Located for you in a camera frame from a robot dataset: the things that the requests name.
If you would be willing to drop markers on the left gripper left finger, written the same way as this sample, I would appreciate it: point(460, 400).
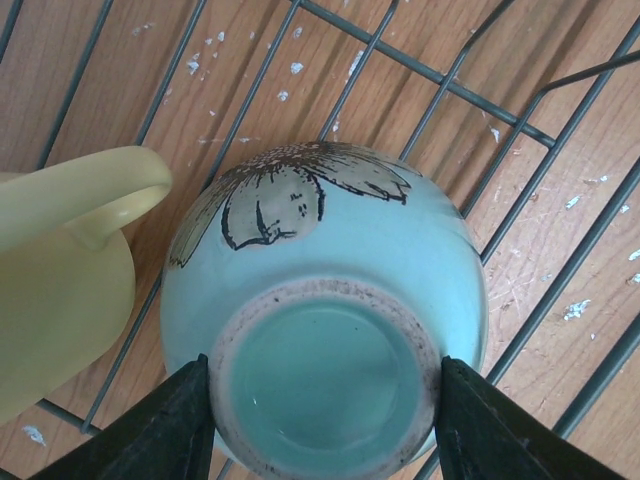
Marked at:
point(168, 434)

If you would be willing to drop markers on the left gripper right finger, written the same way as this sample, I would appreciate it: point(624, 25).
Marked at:
point(482, 434)

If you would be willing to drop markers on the yellow ceramic mug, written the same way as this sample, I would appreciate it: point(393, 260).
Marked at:
point(68, 281)

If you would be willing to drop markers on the light green ceramic bowl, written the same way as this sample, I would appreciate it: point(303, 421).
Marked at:
point(324, 282)

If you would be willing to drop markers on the black wire dish rack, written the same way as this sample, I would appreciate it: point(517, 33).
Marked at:
point(475, 94)

